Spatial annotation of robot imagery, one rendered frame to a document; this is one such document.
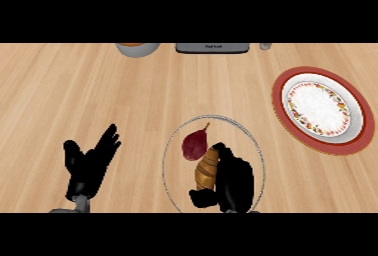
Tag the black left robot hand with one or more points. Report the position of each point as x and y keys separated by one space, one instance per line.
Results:
x=87 y=166

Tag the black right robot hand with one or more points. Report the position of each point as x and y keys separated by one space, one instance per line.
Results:
x=234 y=180

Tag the brown croissant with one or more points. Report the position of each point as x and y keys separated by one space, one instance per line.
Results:
x=206 y=170

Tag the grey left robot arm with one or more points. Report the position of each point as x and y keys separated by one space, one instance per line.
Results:
x=73 y=206

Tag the clear round placemat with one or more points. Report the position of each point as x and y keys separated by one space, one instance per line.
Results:
x=172 y=166

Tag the white plate with floral rim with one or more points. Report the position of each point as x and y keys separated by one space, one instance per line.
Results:
x=318 y=108

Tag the red round placemat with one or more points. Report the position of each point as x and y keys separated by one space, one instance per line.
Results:
x=361 y=140

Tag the dark red pear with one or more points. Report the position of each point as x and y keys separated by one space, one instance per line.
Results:
x=194 y=144

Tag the grey bowl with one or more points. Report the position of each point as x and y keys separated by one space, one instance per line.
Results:
x=135 y=49

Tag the dark grey appliance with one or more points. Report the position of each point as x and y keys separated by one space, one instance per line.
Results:
x=212 y=48

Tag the small grey cylinder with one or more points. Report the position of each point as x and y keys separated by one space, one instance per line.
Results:
x=264 y=46

